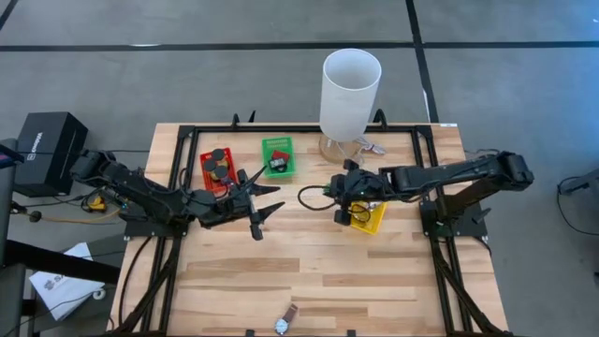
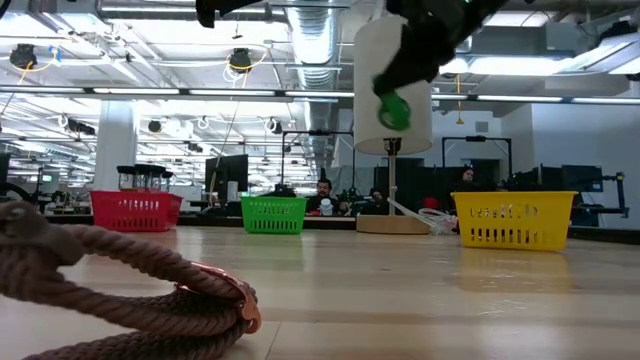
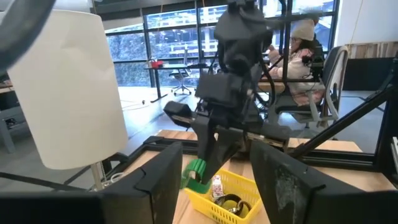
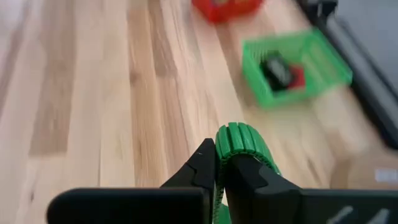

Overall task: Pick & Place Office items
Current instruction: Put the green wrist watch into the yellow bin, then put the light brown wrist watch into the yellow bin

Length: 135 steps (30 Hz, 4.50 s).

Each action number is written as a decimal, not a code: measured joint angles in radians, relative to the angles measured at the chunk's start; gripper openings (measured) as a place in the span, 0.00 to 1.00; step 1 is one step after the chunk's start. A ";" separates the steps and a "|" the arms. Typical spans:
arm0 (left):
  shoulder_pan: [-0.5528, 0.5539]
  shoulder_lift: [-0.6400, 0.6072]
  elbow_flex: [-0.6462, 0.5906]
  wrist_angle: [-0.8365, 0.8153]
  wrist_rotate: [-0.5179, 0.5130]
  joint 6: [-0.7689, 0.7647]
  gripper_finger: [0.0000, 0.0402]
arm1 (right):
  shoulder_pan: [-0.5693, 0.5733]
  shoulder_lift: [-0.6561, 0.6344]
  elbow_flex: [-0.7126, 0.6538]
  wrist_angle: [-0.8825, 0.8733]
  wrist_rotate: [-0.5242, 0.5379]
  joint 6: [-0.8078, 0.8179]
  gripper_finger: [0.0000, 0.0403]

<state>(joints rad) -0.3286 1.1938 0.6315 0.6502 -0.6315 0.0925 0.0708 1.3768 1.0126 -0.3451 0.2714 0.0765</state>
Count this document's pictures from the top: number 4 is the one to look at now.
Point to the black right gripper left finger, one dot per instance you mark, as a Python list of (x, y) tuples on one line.
[(140, 205)]

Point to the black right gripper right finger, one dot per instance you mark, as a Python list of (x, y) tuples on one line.
[(280, 205)]

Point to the small black rectangular box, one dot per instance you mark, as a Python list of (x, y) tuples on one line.
[(276, 71)]

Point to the red eraser block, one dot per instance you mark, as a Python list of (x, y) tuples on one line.
[(298, 79)]

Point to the green plastic basket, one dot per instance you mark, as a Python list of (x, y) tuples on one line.
[(323, 62)]

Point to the red plastic basket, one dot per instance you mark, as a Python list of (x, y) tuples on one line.
[(224, 12)]

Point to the black aluminium table frame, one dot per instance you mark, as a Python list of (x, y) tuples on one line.
[(367, 90)]

